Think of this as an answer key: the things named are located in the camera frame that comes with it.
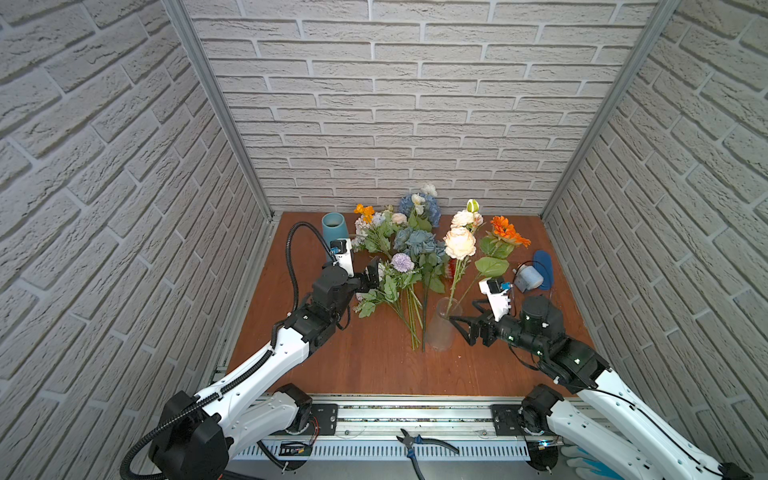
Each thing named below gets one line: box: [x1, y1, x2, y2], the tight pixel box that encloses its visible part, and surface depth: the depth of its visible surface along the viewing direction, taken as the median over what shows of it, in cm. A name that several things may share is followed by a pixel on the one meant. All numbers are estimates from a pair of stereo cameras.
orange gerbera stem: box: [452, 216, 531, 313], surface depth 67 cm
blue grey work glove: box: [560, 445, 625, 480], surface depth 68 cm
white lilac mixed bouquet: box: [355, 252, 424, 350], surface depth 91 cm
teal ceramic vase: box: [321, 212, 349, 255], surface depth 92 cm
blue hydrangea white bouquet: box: [399, 183, 442, 232], surface depth 112 cm
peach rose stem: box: [443, 199, 484, 318], surface depth 67 cm
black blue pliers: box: [396, 428, 460, 480], surface depth 71 cm
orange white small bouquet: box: [351, 204, 399, 257], surface depth 108 cm
